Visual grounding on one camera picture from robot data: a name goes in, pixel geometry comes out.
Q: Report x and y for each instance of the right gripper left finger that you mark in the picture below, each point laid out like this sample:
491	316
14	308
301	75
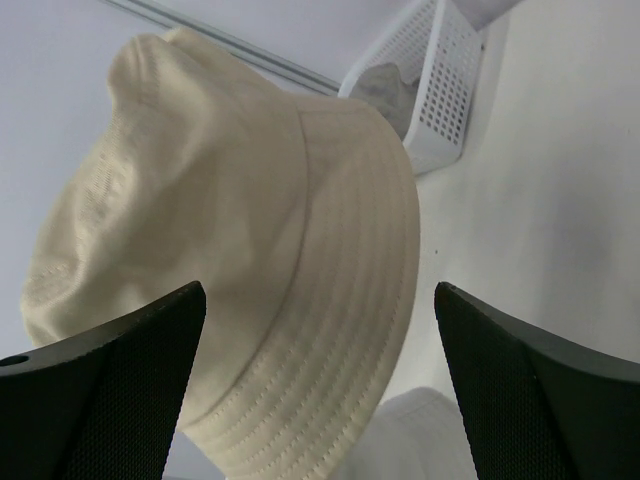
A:
102	404

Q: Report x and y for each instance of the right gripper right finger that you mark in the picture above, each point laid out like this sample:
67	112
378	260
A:
536	405

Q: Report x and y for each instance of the white bucket hat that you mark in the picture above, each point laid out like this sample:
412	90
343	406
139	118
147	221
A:
418	435

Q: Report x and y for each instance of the beige bucket hat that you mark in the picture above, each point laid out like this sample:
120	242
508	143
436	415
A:
298	215

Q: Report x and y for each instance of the white plastic basket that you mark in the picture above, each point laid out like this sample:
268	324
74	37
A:
435	50

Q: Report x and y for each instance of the left aluminium frame post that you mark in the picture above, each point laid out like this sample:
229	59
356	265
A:
162	16

